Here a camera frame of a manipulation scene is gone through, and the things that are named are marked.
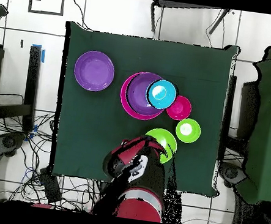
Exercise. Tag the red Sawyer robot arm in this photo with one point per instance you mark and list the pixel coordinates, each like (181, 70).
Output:
(146, 180)

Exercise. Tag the blue bowl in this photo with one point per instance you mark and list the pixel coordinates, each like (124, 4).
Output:
(168, 96)

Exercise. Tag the purple bowl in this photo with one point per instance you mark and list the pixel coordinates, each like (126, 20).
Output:
(94, 70)
(138, 92)

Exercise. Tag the black power box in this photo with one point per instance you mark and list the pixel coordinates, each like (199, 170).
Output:
(50, 187)

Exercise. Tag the small green bowl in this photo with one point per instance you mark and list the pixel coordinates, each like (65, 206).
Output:
(194, 134)

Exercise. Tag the black metal stool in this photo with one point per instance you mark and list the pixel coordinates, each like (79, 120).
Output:
(179, 5)

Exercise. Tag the large pink bowl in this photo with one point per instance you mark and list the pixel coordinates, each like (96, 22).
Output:
(123, 103)

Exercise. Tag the black floor stand base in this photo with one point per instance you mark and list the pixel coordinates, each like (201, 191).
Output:
(231, 172)
(8, 142)

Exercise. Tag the black stand with blue tape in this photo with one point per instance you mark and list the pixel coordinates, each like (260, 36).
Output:
(32, 78)

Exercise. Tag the dark green tablecloth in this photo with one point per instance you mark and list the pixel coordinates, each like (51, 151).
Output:
(143, 53)

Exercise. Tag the large green bowl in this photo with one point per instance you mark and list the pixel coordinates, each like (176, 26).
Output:
(163, 136)

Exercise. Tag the small red bowl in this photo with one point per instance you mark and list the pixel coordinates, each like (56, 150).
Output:
(181, 109)

